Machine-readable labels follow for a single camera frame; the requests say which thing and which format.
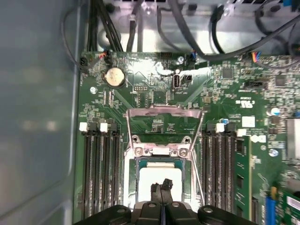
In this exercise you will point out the blue expansion slot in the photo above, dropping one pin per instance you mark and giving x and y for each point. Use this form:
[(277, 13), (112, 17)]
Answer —
[(272, 204)]

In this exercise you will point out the black PC case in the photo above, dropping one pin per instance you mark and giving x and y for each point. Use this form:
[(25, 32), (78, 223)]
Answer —
[(35, 93)]

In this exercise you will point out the green RAM stick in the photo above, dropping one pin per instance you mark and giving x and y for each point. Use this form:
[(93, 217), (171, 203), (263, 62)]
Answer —
[(242, 164)]

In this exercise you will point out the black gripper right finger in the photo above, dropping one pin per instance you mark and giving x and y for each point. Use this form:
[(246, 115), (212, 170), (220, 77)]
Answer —
[(222, 216)]

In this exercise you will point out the silver CPU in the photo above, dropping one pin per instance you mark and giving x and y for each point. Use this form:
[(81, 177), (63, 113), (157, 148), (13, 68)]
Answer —
[(145, 185)]

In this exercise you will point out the silver heat sink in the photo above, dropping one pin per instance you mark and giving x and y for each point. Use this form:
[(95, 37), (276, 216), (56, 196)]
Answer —
[(293, 138)]

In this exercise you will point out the internal USB port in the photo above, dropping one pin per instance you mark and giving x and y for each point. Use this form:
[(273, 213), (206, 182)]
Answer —
[(176, 82)]

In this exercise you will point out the round coin battery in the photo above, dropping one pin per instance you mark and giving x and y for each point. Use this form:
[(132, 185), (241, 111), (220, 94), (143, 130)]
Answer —
[(114, 77)]

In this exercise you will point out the black RAM slot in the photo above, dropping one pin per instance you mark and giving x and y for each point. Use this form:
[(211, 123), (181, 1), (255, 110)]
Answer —
[(207, 168), (95, 152), (84, 152), (218, 168), (114, 152), (229, 168), (104, 152)]

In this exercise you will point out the CPU socket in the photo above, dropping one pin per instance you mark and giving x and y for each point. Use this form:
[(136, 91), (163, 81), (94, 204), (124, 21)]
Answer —
[(129, 182)]

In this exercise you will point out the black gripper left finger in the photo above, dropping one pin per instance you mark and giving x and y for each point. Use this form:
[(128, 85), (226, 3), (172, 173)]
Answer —
[(105, 215)]

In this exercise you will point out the metal socket cover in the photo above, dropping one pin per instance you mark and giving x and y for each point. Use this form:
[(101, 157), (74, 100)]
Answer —
[(164, 110)]

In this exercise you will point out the green motherboard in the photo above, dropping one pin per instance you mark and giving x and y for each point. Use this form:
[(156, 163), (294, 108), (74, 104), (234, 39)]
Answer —
[(98, 100)]

